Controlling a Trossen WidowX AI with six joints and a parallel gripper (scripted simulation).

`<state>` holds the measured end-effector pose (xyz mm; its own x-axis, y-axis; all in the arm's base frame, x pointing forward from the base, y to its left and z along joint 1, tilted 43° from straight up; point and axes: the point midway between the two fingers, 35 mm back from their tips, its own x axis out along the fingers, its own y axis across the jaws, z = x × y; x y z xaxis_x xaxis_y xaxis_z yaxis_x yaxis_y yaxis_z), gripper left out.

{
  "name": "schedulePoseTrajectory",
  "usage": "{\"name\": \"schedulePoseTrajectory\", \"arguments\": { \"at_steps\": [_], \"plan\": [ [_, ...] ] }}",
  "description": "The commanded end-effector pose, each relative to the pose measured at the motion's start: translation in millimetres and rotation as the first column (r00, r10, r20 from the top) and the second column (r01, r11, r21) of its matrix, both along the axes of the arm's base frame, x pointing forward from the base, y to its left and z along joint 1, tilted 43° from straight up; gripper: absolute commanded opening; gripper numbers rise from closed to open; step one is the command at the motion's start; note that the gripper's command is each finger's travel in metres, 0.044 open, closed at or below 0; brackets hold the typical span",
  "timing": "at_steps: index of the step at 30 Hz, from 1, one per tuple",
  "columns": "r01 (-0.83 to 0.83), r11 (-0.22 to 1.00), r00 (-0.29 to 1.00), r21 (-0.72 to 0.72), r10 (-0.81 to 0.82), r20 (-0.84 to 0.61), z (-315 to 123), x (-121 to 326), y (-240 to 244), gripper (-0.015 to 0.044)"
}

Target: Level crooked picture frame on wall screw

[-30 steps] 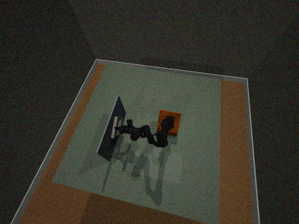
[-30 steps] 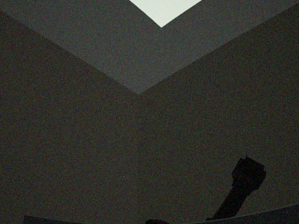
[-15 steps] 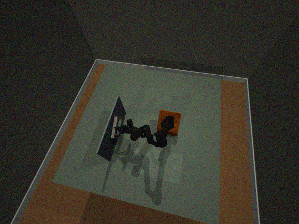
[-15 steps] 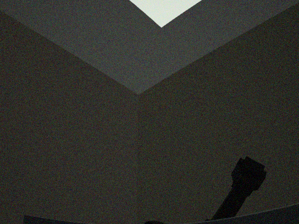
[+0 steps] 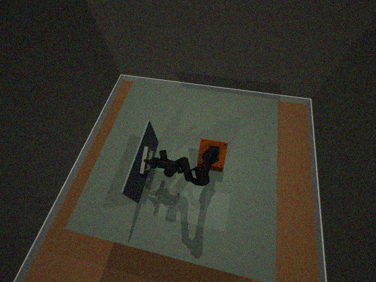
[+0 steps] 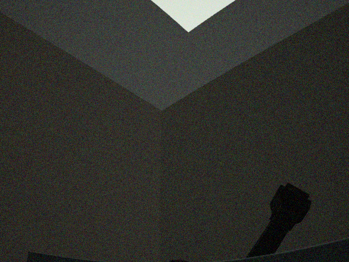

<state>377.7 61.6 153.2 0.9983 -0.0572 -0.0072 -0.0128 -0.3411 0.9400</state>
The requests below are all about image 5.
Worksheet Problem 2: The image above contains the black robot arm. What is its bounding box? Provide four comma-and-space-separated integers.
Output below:
160, 146, 220, 186

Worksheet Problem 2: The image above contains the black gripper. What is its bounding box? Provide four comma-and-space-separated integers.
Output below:
144, 158, 169, 169

